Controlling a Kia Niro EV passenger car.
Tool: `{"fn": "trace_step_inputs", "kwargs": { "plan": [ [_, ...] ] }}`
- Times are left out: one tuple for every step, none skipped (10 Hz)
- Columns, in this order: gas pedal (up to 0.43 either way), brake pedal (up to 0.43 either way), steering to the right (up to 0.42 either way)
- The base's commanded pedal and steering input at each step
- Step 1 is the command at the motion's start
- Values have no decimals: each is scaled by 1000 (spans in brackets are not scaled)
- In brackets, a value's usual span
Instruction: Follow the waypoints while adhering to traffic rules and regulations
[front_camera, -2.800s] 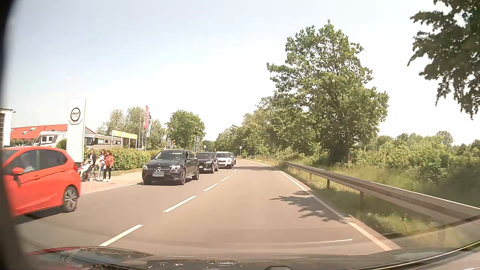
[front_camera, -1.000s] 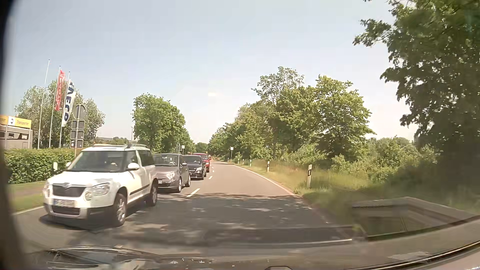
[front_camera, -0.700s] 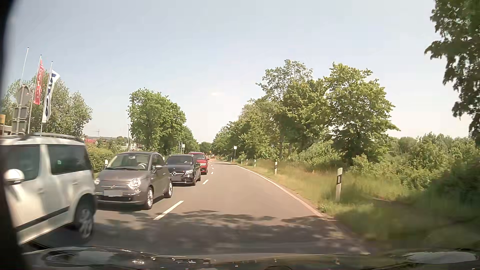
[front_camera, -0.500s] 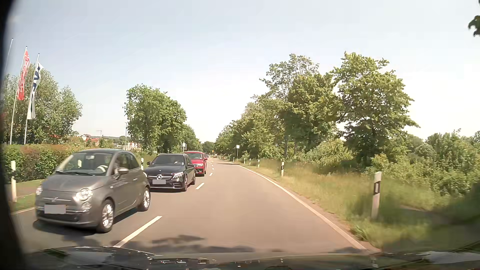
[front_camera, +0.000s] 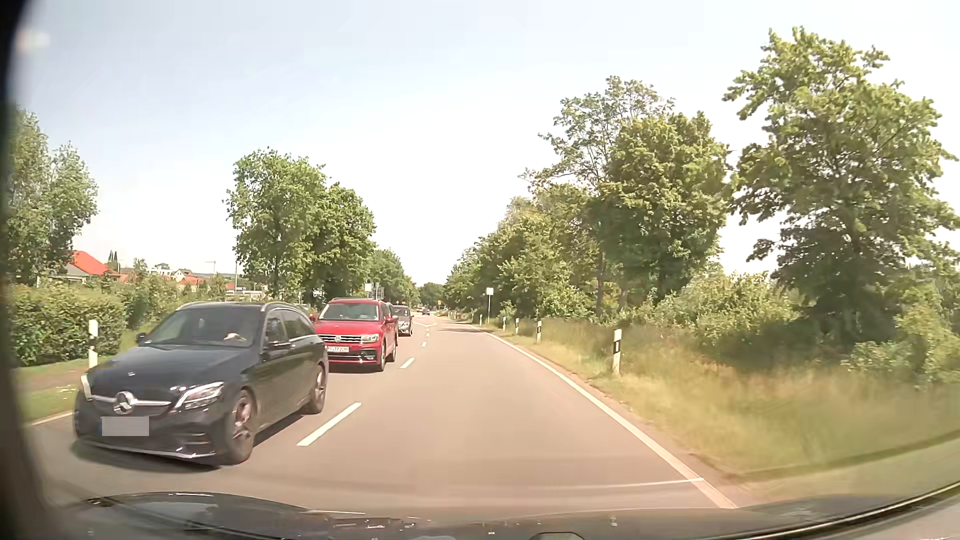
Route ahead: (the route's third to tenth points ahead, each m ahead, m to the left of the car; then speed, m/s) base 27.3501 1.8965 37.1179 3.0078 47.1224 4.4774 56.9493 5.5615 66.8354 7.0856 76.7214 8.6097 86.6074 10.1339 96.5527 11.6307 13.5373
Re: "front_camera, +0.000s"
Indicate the road sign on post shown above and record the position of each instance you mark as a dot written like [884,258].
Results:
[489,296]
[373,290]

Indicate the house with red roof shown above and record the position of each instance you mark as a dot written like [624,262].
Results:
[82,266]

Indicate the row of trees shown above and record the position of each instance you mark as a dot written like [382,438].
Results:
[750,225]
[300,225]

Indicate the group of houses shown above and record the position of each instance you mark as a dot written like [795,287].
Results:
[202,279]

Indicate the mown grass verge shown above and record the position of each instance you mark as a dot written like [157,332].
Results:
[45,390]

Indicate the large leafy tree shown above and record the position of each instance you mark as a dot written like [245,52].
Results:
[37,202]

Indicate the car's own bonnet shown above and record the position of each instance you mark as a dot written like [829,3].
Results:
[225,517]

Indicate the black estate car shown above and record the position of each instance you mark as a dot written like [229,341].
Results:
[202,382]

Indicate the grey car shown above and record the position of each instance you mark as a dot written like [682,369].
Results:
[403,318]

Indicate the grass verge with tall grass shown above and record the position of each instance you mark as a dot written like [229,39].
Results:
[750,405]

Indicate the grey asphalt road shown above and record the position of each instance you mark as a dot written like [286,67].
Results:
[480,420]

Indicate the green hedge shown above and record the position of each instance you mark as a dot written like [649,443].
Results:
[64,322]

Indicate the red car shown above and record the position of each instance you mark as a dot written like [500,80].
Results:
[356,334]

